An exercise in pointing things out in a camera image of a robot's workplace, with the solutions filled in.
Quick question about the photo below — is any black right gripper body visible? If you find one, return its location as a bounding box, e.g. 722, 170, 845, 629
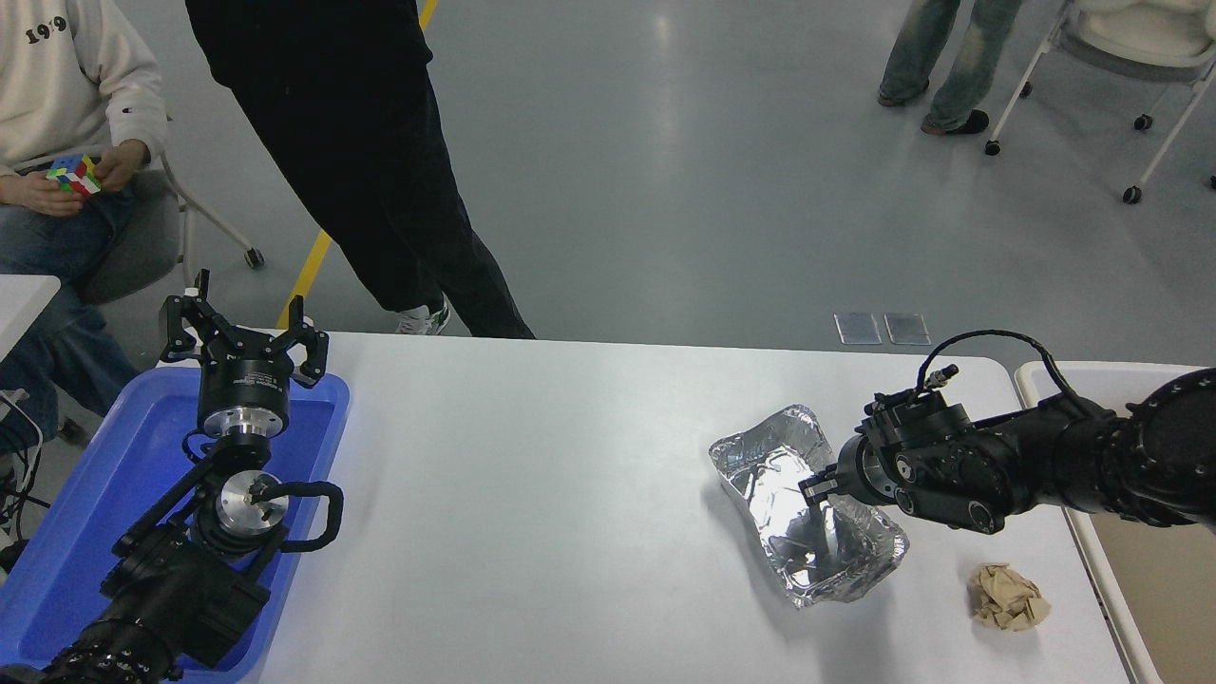
834, 432, 901, 510

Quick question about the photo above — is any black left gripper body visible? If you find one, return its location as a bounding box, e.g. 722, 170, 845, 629
197, 327, 298, 421

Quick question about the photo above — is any silver foil tray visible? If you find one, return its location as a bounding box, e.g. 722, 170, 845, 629
708, 404, 910, 609

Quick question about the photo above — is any colourful puzzle cube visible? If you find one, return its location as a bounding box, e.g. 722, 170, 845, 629
46, 153, 103, 199

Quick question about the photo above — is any seated person's left hand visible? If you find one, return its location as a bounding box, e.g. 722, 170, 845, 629
92, 140, 152, 195

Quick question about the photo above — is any seated person's right hand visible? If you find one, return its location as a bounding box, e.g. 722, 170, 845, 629
13, 170, 75, 219

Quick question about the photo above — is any grey chair on casters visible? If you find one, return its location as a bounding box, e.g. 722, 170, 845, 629
74, 114, 267, 307

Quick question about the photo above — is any small white side table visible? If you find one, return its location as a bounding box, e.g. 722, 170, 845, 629
0, 275, 62, 363

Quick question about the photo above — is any blue plastic tray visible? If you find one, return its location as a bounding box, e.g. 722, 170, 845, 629
0, 366, 352, 677

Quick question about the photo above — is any standing person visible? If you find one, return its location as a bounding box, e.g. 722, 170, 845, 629
184, 0, 537, 340

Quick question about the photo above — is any crumpled tan paper ball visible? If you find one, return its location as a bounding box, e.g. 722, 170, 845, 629
967, 562, 1053, 633

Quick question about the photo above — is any seated person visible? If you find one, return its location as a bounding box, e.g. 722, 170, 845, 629
0, 0, 170, 457

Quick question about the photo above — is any large pale bin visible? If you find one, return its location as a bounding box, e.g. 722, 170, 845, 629
1014, 361, 1216, 684

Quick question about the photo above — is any walking person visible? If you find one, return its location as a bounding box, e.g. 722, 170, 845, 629
877, 0, 1028, 136

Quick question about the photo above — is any white chair on casters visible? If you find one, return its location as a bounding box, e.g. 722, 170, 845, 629
984, 0, 1216, 206

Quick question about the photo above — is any black cable bundle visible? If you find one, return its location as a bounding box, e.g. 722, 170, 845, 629
0, 389, 48, 571

